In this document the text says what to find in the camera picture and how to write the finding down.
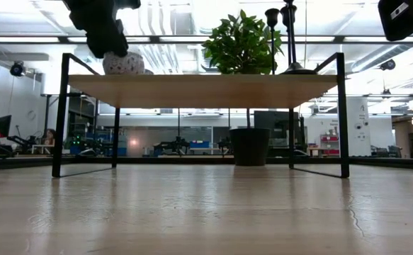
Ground dark cabinet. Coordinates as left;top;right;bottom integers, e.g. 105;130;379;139
254;110;301;159

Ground person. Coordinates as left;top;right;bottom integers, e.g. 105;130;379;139
44;128;57;146

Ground red shelf unit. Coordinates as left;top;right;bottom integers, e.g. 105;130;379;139
319;133;340;157

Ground black rig frame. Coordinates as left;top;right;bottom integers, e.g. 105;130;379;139
0;34;413;45

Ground green plant in black pot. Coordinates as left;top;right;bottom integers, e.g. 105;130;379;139
201;9;285;166

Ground black computer monitor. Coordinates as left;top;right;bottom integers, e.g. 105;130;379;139
0;115;12;138

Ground white round pillar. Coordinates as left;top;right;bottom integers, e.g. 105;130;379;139
347;97;372;157

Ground black ceiling-mounted camera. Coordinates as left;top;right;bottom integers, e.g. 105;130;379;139
9;61;26;77
379;58;397;72

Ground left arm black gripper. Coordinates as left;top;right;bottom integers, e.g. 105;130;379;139
63;0;142;60

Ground purple floral pattern candle tin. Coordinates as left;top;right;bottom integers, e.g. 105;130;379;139
102;51;146;75

